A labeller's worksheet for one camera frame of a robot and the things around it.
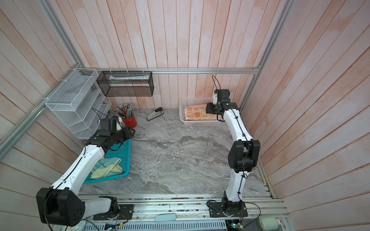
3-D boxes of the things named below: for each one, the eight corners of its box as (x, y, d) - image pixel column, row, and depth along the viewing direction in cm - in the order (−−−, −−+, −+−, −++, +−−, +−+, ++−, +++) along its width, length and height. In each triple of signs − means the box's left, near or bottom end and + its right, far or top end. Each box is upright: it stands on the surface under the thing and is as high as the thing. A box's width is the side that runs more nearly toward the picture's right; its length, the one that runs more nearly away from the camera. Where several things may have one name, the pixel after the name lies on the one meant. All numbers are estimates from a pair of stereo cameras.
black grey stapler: (148, 121, 114) (147, 118, 111) (145, 117, 117) (144, 114, 114) (164, 113, 120) (164, 110, 117) (161, 109, 123) (160, 106, 120)
